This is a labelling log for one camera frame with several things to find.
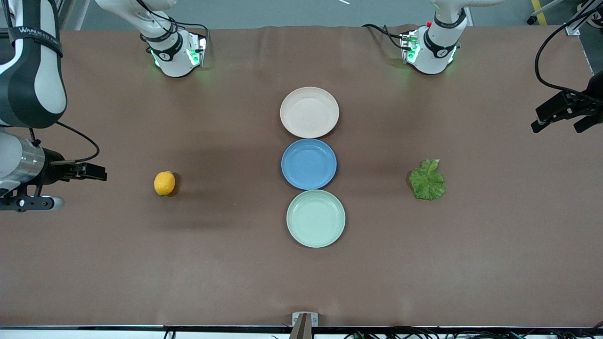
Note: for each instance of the left arm base connector plate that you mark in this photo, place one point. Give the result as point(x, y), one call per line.
point(406, 42)

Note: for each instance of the yellow lemon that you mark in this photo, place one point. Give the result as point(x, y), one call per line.
point(164, 183)

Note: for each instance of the aluminium frame profile with bracket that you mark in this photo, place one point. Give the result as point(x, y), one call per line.
point(575, 26)

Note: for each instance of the green lettuce leaf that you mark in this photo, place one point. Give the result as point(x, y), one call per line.
point(426, 183)

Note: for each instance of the brown table mat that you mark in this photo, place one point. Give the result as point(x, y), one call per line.
point(141, 263)

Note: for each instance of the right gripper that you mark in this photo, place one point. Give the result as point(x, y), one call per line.
point(51, 168)

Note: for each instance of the beige round plate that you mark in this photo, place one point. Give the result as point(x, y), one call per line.
point(308, 113)

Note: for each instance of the grey rod with black foot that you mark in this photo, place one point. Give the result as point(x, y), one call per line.
point(532, 20)

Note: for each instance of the blue round plate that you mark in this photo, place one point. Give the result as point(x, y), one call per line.
point(308, 165)

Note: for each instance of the table edge rail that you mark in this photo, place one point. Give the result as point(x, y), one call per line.
point(94, 334)

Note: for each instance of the grey camera post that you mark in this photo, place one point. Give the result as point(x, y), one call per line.
point(302, 332)

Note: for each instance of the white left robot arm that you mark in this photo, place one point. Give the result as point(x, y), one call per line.
point(433, 56)

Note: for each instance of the silver metal mount bracket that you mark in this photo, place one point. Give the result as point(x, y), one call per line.
point(294, 316)

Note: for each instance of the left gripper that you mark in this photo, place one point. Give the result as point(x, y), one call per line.
point(594, 90)

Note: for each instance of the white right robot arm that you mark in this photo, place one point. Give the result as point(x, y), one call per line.
point(174, 61)

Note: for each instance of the light green round plate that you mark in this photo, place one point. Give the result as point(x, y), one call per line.
point(315, 219)

